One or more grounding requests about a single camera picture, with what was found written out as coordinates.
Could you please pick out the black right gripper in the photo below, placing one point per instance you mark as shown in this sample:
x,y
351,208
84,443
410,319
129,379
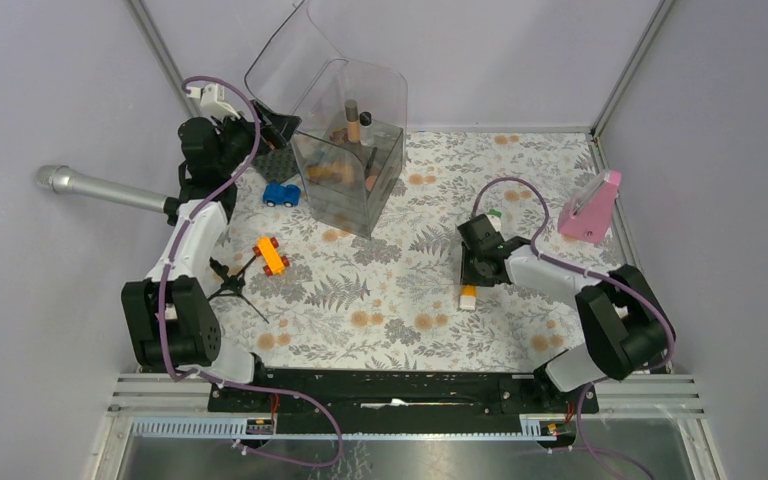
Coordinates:
x,y
470,278

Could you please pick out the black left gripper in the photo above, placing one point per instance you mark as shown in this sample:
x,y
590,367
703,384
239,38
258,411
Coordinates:
x,y
275,129

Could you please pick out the orange cream tube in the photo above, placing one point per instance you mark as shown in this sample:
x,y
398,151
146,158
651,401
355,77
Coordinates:
x,y
468,298

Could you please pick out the beige makeup sponge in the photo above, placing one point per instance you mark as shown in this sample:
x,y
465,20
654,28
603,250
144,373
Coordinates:
x,y
336,173

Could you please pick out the orange round sponge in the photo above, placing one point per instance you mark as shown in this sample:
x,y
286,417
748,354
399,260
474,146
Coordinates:
x,y
370,183

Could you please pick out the clear acrylic organizer box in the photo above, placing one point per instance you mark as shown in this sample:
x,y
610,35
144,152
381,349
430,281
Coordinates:
x,y
300,72

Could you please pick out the beige foundation tube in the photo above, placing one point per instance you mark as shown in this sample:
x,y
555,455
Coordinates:
x,y
352,115

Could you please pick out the black mascara stick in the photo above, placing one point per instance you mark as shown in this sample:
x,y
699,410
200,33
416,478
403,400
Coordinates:
x,y
370,161

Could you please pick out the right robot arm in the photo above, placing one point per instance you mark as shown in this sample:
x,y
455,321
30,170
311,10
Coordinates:
x,y
622,323

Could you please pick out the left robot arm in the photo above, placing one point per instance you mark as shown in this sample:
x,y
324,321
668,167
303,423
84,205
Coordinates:
x,y
172,325

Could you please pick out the grey square tube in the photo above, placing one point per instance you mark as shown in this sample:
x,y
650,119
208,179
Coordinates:
x,y
495,218

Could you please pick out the dark grey building plate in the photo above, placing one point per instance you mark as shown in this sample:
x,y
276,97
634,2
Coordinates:
x,y
277,166

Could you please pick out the blue toy car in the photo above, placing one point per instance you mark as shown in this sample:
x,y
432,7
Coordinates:
x,y
276,194

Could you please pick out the pink stand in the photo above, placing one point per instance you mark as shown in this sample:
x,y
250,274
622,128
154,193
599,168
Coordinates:
x,y
587,215

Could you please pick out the yellow red toy block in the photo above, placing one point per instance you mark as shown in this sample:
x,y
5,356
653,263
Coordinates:
x,y
266,248

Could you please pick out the silver microphone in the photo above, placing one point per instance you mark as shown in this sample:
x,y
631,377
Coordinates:
x,y
64,180

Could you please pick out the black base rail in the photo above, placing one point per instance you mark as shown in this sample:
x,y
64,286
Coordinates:
x,y
309,401

